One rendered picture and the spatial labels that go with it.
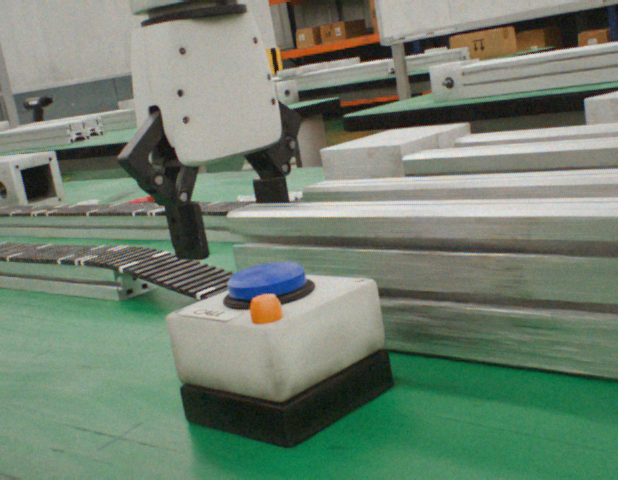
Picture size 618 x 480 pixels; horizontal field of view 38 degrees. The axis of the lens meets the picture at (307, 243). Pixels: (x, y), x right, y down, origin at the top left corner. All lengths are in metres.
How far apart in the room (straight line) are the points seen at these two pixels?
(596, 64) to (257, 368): 1.87
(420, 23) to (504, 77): 1.74
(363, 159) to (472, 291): 0.30
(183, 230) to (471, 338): 0.23
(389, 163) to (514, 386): 0.32
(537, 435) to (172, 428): 0.19
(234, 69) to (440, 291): 0.24
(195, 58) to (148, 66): 0.03
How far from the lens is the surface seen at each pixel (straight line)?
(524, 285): 0.46
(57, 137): 3.86
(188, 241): 0.63
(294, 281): 0.45
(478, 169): 0.69
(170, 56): 0.62
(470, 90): 2.39
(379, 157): 0.75
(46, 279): 0.91
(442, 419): 0.44
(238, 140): 0.64
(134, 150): 0.61
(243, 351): 0.43
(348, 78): 5.21
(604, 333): 0.45
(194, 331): 0.45
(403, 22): 4.11
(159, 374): 0.58
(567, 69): 2.26
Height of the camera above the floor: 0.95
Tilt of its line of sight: 11 degrees down
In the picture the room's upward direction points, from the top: 10 degrees counter-clockwise
